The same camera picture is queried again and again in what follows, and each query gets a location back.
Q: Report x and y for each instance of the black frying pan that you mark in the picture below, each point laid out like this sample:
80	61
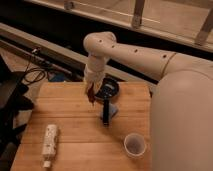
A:
109	89

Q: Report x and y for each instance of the white game remote controller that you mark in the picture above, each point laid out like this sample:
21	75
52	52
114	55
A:
49	144

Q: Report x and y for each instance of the black chair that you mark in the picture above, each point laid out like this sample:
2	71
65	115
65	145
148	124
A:
12	100

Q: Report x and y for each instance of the blue sponge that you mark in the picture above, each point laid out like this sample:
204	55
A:
112	111

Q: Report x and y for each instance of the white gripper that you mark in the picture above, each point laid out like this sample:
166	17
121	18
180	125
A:
93	76

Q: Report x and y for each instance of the dark red pepper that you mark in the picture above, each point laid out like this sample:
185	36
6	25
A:
90	93

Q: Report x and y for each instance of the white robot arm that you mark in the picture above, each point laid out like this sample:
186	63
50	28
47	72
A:
181	111

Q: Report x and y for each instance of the white ceramic bowl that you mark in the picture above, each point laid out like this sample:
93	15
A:
134	145

